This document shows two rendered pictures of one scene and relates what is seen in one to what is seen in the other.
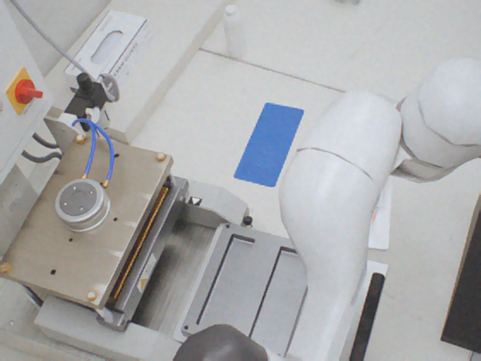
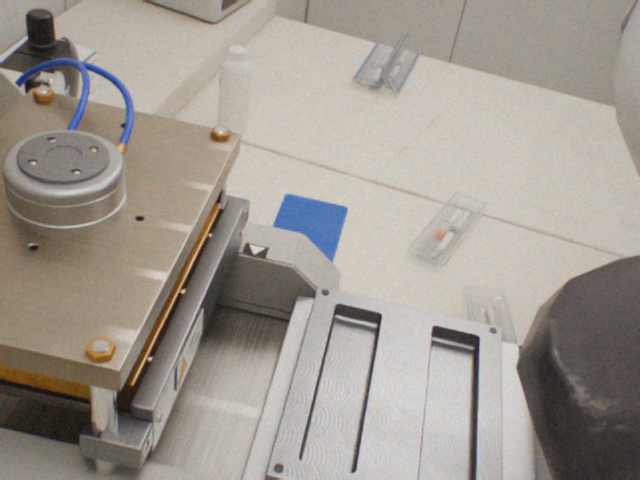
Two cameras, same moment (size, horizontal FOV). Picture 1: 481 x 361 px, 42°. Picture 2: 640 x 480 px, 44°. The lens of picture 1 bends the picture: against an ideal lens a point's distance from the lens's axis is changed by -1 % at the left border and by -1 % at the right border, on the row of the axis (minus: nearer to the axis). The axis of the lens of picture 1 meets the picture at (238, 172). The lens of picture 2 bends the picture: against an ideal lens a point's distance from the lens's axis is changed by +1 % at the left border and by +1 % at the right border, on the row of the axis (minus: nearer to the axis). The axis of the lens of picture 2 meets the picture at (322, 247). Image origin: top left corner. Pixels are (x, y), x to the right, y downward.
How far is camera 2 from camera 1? 53 cm
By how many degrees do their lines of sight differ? 23
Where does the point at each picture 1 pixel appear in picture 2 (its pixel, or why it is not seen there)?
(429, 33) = (501, 134)
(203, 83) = not seen: hidden behind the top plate
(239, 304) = (381, 422)
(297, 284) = (484, 388)
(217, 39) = (198, 111)
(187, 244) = (227, 341)
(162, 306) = (190, 451)
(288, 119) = (324, 216)
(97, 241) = (102, 253)
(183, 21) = (147, 77)
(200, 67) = not seen: hidden behind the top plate
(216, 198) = (296, 249)
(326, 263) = not seen: outside the picture
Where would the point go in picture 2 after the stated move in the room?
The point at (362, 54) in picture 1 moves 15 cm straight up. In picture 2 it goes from (415, 149) to (436, 70)
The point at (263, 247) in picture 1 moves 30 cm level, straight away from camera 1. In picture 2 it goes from (401, 327) to (302, 136)
